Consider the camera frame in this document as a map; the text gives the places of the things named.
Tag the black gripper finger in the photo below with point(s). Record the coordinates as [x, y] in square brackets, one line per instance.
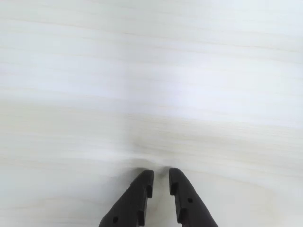
[191, 203]
[130, 203]

